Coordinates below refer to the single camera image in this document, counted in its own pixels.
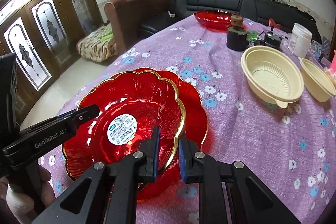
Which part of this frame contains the red glass plate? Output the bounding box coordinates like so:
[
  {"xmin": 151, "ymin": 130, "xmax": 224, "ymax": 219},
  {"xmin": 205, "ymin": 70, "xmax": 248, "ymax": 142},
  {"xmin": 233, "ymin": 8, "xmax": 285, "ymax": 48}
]
[
  {"xmin": 133, "ymin": 67, "xmax": 209, "ymax": 202},
  {"xmin": 62, "ymin": 70, "xmax": 186, "ymax": 180}
]

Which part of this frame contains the large beige plastic bowl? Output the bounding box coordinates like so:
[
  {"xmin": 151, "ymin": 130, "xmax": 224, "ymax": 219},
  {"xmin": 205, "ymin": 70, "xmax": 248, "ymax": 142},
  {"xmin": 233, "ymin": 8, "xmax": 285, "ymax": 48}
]
[{"xmin": 241, "ymin": 46, "xmax": 304, "ymax": 109}]

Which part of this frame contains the small beige plastic bowl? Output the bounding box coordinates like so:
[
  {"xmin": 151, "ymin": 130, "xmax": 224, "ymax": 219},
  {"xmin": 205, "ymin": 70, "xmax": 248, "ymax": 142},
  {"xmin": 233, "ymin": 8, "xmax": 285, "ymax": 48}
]
[{"xmin": 299, "ymin": 58, "xmax": 335, "ymax": 103}]

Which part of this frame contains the left hand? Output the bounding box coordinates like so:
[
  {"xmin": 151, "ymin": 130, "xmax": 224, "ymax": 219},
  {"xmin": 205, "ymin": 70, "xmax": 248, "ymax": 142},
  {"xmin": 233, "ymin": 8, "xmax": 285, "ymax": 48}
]
[{"xmin": 1, "ymin": 165, "xmax": 56, "ymax": 223}]

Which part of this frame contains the patterned cushion stool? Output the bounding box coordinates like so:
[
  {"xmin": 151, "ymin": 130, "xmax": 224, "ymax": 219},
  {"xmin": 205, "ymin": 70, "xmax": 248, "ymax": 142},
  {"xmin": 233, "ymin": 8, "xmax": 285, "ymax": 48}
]
[{"xmin": 76, "ymin": 23, "xmax": 118, "ymax": 63}]

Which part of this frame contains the wooden glass door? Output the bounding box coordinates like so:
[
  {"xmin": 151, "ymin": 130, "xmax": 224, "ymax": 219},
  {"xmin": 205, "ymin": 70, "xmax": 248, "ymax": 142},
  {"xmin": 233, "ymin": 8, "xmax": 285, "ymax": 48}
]
[{"xmin": 1, "ymin": 0, "xmax": 102, "ymax": 123}]

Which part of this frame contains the brown armchair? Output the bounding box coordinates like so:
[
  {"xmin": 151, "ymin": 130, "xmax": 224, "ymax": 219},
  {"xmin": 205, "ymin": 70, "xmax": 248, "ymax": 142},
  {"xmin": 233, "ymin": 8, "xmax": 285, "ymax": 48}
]
[{"xmin": 104, "ymin": 0, "xmax": 171, "ymax": 54}]

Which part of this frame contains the pink sleeved bottle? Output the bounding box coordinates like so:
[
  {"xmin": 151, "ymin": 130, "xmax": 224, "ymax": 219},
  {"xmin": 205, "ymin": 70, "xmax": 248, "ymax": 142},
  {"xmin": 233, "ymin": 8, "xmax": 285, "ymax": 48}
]
[{"xmin": 329, "ymin": 50, "xmax": 336, "ymax": 74}]

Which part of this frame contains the black cylinder container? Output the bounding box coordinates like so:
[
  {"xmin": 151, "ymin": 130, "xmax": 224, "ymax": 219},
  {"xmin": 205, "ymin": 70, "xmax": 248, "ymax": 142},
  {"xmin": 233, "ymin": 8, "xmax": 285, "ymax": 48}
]
[{"xmin": 227, "ymin": 26, "xmax": 248, "ymax": 52}]

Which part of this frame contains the black electronic device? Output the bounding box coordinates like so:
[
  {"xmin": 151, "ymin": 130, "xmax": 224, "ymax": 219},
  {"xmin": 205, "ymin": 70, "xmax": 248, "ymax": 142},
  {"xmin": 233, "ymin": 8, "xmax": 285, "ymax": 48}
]
[{"xmin": 254, "ymin": 26, "xmax": 283, "ymax": 50}]

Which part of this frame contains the green circuit board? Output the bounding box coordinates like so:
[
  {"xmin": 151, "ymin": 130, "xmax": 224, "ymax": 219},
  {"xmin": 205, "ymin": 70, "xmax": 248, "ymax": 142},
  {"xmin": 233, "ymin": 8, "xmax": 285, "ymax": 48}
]
[{"xmin": 247, "ymin": 31, "xmax": 260, "ymax": 43}]

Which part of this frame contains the white plastic jar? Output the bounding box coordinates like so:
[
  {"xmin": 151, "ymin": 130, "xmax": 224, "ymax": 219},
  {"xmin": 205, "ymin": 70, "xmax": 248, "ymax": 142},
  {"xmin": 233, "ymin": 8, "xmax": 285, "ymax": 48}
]
[{"xmin": 288, "ymin": 23, "xmax": 313, "ymax": 58}]

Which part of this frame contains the red object on sofa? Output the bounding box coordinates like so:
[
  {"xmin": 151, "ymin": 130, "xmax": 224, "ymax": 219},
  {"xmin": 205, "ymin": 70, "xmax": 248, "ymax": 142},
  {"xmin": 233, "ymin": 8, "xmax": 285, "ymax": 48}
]
[{"xmin": 268, "ymin": 18, "xmax": 281, "ymax": 30}]

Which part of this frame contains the brown tape roll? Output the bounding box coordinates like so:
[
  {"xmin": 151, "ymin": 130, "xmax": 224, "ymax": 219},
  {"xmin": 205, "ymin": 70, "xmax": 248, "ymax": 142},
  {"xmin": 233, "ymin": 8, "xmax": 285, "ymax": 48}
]
[{"xmin": 230, "ymin": 14, "xmax": 244, "ymax": 28}]

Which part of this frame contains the black leather sofa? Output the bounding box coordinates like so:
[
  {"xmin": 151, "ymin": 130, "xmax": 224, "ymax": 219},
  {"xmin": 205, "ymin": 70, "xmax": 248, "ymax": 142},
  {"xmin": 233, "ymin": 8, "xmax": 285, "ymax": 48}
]
[{"xmin": 137, "ymin": 0, "xmax": 322, "ymax": 43}]

